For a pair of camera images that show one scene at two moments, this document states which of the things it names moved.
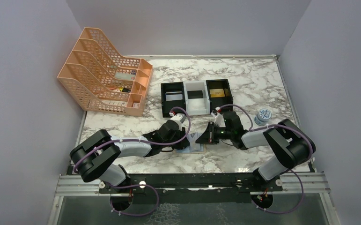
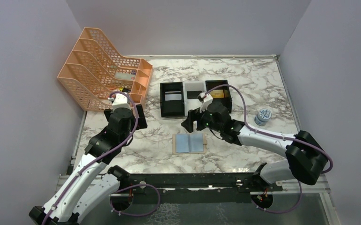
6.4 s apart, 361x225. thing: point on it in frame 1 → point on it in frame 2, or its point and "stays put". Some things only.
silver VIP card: x=192 y=138 → x=173 y=95
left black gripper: x=181 y=145 → x=141 y=123
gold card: x=217 y=93 stays put
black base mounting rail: x=192 y=188 stays put
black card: x=195 y=94 stays put
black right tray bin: x=220 y=93 stays put
